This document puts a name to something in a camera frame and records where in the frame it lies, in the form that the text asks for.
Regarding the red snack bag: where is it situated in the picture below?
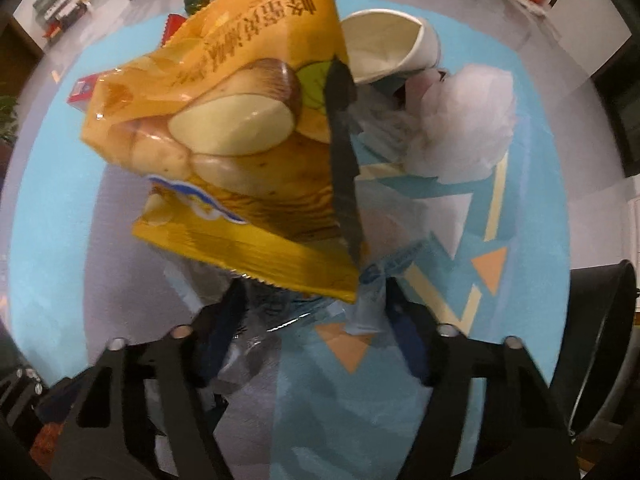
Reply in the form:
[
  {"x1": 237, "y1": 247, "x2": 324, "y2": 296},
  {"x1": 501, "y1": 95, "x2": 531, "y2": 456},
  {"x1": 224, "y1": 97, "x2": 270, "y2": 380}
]
[{"x1": 160, "y1": 13, "x2": 186, "y2": 47}]

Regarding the green potted plant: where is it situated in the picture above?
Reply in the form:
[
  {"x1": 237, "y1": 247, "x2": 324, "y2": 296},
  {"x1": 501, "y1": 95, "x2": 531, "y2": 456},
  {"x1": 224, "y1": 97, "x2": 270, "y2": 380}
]
[{"x1": 0, "y1": 96, "x2": 18, "y2": 148}]

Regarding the blue patterned rug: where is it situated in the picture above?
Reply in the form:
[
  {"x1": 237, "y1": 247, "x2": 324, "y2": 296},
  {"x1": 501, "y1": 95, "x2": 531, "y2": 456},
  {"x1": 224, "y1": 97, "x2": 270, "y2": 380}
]
[{"x1": 1, "y1": 12, "x2": 570, "y2": 479}]

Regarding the black trash bin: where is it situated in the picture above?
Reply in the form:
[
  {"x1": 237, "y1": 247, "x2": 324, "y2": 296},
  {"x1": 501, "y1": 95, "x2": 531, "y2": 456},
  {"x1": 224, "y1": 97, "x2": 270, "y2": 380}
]
[{"x1": 550, "y1": 260, "x2": 638, "y2": 437}]

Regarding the clear plastic bottle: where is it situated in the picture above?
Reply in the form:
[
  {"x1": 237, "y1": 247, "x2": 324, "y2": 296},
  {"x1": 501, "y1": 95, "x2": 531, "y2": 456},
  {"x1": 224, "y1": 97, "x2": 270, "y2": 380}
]
[{"x1": 214, "y1": 179, "x2": 452, "y2": 396}]

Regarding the white crumpled tissue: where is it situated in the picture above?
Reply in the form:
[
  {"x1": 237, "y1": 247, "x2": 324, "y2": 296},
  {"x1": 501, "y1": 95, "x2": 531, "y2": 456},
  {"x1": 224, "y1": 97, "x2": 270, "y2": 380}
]
[{"x1": 402, "y1": 64, "x2": 516, "y2": 184}]

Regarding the books stack on floor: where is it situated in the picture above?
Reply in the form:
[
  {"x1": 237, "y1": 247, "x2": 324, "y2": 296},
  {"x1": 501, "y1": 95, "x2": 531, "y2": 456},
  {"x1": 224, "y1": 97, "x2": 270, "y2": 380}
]
[{"x1": 32, "y1": 0, "x2": 91, "y2": 44}]

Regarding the white paper cup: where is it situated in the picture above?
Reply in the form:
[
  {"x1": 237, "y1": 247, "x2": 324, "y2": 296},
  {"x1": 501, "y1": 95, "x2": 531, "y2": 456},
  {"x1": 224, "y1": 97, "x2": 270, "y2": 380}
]
[{"x1": 341, "y1": 9, "x2": 442, "y2": 84}]

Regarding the yellow chip bag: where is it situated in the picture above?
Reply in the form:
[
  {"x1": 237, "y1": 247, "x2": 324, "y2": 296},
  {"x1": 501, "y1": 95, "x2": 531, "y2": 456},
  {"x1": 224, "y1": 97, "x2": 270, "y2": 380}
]
[{"x1": 81, "y1": 0, "x2": 363, "y2": 285}]

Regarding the red cardboard box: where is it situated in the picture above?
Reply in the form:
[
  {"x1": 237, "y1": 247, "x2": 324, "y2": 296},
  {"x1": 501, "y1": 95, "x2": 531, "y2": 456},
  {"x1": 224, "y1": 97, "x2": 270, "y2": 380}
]
[{"x1": 66, "y1": 73, "x2": 101, "y2": 112}]

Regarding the dark glass cabinet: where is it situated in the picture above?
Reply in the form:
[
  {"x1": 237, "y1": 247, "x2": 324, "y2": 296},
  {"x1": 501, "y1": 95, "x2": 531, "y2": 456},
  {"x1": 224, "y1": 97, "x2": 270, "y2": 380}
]
[{"x1": 591, "y1": 40, "x2": 640, "y2": 177}]

